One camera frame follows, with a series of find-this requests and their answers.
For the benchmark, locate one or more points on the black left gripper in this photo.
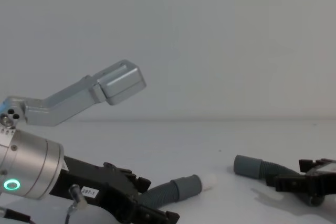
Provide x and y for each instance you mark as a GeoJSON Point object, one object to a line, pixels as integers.
{"type": "Point", "coordinates": [105, 187]}

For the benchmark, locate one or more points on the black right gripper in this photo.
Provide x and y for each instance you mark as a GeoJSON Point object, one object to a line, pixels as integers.
{"type": "Point", "coordinates": [324, 179]}

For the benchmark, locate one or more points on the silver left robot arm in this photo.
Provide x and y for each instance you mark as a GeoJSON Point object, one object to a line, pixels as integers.
{"type": "Point", "coordinates": [31, 163]}

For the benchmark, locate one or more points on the white table cloth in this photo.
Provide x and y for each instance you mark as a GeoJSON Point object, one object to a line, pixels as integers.
{"type": "Point", "coordinates": [183, 150]}

